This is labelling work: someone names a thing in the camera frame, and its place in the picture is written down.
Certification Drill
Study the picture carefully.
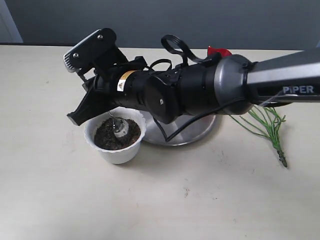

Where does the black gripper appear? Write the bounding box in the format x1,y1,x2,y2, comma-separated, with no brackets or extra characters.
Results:
66,56,155,126

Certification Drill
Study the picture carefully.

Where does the steel spork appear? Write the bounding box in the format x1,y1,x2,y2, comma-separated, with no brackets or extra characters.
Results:
108,111,129,140

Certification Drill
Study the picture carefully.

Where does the artificial red anthurium flower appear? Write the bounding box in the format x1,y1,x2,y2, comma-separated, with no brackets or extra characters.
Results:
207,46,288,168

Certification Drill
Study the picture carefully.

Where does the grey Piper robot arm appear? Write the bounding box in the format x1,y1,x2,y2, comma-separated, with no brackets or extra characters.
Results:
67,48,320,126

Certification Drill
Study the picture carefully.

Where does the white scalloped soil pot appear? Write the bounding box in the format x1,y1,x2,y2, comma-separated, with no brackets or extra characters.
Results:
84,107,147,165

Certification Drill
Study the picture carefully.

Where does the round steel plate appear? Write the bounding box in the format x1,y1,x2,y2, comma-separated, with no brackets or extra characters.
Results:
141,111,222,146

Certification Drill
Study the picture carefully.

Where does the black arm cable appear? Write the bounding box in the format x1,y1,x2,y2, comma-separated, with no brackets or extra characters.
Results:
149,34,251,142

